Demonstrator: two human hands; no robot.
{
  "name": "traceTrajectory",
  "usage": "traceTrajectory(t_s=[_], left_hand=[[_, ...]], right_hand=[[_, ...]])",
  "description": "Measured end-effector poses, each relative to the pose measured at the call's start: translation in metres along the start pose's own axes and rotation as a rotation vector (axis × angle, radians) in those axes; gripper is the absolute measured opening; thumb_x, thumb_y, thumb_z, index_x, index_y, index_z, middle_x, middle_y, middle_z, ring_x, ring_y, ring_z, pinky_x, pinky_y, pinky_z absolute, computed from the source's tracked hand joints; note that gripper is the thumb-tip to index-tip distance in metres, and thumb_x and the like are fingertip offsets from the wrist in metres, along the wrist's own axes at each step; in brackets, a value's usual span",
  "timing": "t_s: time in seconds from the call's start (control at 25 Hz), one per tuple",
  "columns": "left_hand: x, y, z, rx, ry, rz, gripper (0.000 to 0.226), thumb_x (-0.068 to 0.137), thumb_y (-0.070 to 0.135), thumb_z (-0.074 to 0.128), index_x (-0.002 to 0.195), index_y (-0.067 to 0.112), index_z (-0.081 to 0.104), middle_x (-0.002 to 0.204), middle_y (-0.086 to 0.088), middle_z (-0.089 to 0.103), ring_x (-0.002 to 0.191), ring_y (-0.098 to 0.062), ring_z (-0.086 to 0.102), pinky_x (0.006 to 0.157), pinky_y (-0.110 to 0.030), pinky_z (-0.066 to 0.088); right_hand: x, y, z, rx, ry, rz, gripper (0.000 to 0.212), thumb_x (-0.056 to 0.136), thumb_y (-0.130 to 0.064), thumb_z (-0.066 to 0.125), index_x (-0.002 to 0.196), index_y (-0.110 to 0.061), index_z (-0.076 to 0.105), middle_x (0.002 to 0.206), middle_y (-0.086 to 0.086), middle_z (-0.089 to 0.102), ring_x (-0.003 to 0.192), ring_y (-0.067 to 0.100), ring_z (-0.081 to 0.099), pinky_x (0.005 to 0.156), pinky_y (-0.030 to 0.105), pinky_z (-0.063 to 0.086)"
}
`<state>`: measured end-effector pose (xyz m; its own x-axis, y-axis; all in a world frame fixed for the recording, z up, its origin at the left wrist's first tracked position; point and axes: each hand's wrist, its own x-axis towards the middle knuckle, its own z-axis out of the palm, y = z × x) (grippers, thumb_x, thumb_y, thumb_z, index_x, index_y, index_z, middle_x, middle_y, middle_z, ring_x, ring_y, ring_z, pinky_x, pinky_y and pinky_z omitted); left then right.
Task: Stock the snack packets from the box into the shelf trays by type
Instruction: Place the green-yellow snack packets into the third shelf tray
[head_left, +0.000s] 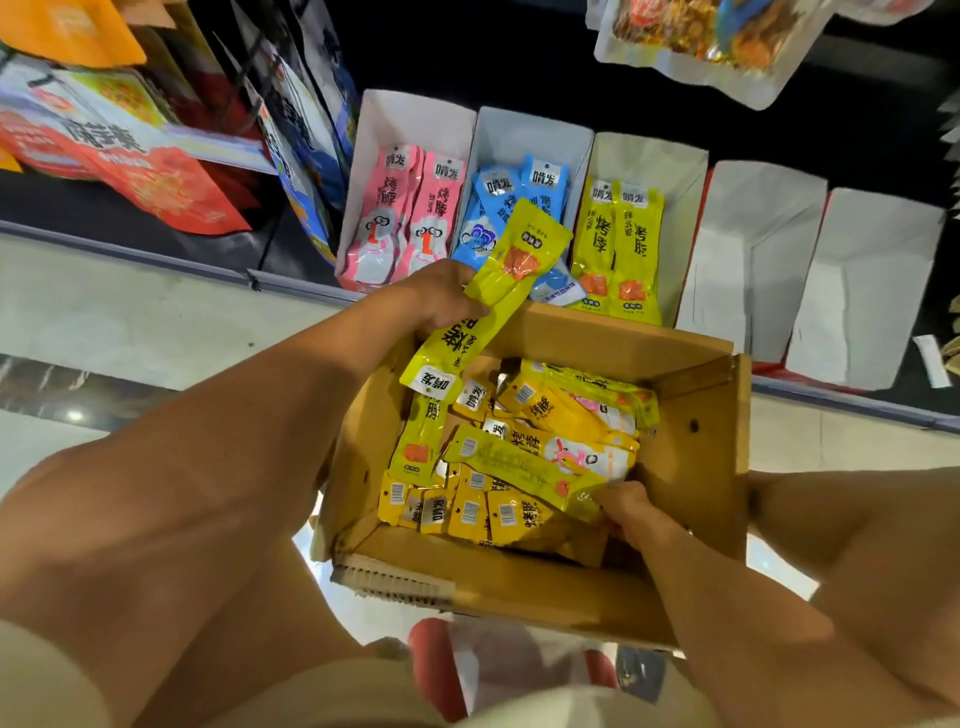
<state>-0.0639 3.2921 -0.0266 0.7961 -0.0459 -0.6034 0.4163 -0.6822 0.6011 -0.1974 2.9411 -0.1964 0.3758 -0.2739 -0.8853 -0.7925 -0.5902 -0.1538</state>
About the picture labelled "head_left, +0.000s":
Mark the person's right hand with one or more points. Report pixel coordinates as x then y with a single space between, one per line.
637 517

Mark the person's left hand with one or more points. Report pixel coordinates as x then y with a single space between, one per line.
435 296

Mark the person's left fingers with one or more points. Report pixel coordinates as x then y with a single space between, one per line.
469 304

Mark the person's right fingers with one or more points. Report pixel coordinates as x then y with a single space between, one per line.
611 501

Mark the yellow snack packet orange window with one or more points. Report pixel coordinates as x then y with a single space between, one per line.
510 270

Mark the yellow snack packet barcode label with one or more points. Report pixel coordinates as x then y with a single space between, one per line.
510 465

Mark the person's left forearm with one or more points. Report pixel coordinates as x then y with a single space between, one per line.
225 450

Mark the person's right forearm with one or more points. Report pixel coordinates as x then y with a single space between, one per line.
757 645

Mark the blue snack packet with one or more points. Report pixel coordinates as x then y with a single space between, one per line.
559 289
487 217
546 184

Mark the pink snack packet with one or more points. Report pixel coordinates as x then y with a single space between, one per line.
435 217
382 217

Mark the brown cardboard box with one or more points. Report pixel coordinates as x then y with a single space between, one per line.
697 465

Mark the pile of yellow packets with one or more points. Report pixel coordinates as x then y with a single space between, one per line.
525 420

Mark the white paper display box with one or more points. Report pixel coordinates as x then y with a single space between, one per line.
667 172
757 247
405 120
525 135
862 292

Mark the blue and white snack bag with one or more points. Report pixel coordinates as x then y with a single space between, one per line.
300 142

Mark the person's white shorts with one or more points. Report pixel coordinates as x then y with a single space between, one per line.
360 697

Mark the white paper tag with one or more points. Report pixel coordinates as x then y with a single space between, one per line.
932 361

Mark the clear bag of mixed snacks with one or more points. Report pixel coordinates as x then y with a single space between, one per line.
697 37

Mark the red and white snack bag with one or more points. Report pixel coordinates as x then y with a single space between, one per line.
127 165

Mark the orange snack bag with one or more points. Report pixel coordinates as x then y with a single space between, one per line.
67 26

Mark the grey shelf edge rail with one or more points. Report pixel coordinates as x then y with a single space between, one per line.
150 259

